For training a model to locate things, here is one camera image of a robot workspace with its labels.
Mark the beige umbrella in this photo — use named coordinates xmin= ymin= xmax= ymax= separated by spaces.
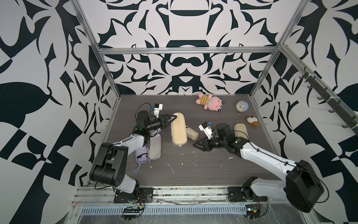
xmin=186 ymin=127 xmax=199 ymax=141

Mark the wall hook rack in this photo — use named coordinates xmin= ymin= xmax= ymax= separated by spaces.
xmin=298 ymin=66 xmax=358 ymax=136

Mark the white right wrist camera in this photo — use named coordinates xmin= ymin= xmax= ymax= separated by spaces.
xmin=199 ymin=122 xmax=213 ymax=140

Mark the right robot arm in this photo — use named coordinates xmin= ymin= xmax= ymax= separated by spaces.
xmin=193 ymin=122 xmax=325 ymax=213

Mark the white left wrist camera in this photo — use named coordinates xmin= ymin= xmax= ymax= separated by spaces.
xmin=152 ymin=104 xmax=163 ymax=118

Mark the blue alarm clock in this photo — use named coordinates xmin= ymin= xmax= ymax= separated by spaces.
xmin=235 ymin=100 xmax=249 ymax=115

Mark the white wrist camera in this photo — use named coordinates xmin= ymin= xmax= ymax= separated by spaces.
xmin=152 ymin=104 xmax=163 ymax=118
xmin=199 ymin=122 xmax=213 ymax=140

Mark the brown white plush toy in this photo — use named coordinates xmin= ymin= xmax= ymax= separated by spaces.
xmin=245 ymin=116 xmax=260 ymax=127

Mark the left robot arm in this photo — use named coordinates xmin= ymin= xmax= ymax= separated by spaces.
xmin=89 ymin=111 xmax=177 ymax=196

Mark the pink plush toy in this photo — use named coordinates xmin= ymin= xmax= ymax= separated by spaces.
xmin=196 ymin=93 xmax=225 ymax=113

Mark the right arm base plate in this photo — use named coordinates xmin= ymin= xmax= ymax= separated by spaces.
xmin=227 ymin=186 xmax=268 ymax=203

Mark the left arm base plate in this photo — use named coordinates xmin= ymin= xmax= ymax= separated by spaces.
xmin=114 ymin=187 xmax=154 ymax=203

